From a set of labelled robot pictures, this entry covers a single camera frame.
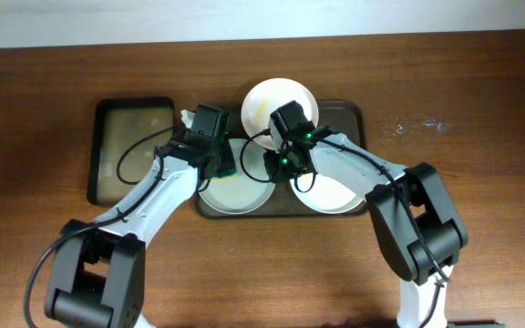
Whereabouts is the pale grey plate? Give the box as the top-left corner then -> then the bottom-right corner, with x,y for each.
200,138 -> 274,215

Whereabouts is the pink white plate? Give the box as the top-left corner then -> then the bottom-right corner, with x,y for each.
241,77 -> 319,137

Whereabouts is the green yellow sponge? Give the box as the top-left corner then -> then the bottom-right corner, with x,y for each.
212,167 -> 237,179

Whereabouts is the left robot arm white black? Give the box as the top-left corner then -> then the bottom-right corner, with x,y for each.
44,138 -> 235,327

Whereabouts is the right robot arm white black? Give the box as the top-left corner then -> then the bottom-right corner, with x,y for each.
269,126 -> 468,327

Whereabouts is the large dark serving tray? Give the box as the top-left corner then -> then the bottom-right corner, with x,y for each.
193,100 -> 367,220

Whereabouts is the small black water tray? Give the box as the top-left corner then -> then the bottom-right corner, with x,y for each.
87,97 -> 178,206

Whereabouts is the cream white plate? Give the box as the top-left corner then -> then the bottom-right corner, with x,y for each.
290,173 -> 363,214

